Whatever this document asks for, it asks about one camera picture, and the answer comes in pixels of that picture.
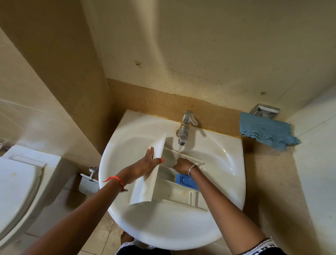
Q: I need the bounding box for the person's left hand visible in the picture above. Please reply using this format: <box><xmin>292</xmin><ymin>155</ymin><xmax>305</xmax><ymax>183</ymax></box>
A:
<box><xmin>119</xmin><ymin>147</ymin><xmax>165</xmax><ymax>185</ymax></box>

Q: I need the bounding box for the person's right hand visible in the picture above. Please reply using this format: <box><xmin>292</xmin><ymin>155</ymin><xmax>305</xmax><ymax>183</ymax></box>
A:
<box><xmin>173</xmin><ymin>158</ymin><xmax>197</xmax><ymax>176</ymax></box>

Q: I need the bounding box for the person's left forearm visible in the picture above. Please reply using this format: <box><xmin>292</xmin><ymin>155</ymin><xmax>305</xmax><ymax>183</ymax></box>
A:
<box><xmin>22</xmin><ymin>172</ymin><xmax>126</xmax><ymax>255</ymax></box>

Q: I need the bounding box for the chrome wall holder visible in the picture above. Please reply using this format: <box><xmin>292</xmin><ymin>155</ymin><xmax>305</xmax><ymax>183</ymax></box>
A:
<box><xmin>249</xmin><ymin>104</ymin><xmax>281</xmax><ymax>120</ymax></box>

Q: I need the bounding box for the person's foot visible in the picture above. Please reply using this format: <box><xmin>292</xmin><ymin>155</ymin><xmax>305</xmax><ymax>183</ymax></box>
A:
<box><xmin>120</xmin><ymin>231</ymin><xmax>135</xmax><ymax>244</ymax></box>

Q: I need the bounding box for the black garment with white lace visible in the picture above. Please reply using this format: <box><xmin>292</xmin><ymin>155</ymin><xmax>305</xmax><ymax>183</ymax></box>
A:
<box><xmin>115</xmin><ymin>237</ymin><xmax>287</xmax><ymax>255</ymax></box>

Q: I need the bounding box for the blue microfibre cloth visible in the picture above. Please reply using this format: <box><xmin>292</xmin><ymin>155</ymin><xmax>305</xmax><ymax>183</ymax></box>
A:
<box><xmin>239</xmin><ymin>112</ymin><xmax>302</xmax><ymax>152</ymax></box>

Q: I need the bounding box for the white ceramic sink basin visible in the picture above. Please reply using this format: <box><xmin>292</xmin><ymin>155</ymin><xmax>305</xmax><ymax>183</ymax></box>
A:
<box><xmin>99</xmin><ymin>109</ymin><xmax>247</xmax><ymax>251</ymax></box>

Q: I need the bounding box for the white detergent drawer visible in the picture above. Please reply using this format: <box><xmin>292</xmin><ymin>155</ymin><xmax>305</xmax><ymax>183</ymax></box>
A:
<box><xmin>128</xmin><ymin>133</ymin><xmax>208</xmax><ymax>212</ymax></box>

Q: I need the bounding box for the person's right forearm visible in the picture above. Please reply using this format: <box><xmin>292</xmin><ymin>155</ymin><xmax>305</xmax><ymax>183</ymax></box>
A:
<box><xmin>189</xmin><ymin>166</ymin><xmax>266</xmax><ymax>255</ymax></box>

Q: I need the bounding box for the chrome sink faucet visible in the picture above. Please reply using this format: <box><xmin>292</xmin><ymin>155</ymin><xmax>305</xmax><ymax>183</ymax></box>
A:
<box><xmin>176</xmin><ymin>110</ymin><xmax>198</xmax><ymax>146</ymax></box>

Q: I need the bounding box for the chrome toilet paper holder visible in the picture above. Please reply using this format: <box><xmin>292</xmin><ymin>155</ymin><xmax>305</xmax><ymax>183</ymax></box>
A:
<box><xmin>78</xmin><ymin>166</ymin><xmax>100</xmax><ymax>196</ymax></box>

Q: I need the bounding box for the white toilet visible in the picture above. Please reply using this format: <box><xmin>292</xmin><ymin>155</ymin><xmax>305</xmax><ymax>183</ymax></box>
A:
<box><xmin>0</xmin><ymin>144</ymin><xmax>62</xmax><ymax>250</ymax></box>

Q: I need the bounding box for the blue plastic drawer insert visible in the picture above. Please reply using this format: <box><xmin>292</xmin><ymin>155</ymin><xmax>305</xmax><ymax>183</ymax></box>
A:
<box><xmin>176</xmin><ymin>174</ymin><xmax>199</xmax><ymax>191</ymax></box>

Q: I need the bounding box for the orange thread wristband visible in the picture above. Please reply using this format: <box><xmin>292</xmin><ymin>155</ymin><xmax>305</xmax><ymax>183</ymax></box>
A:
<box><xmin>103</xmin><ymin>176</ymin><xmax>125</xmax><ymax>192</ymax></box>

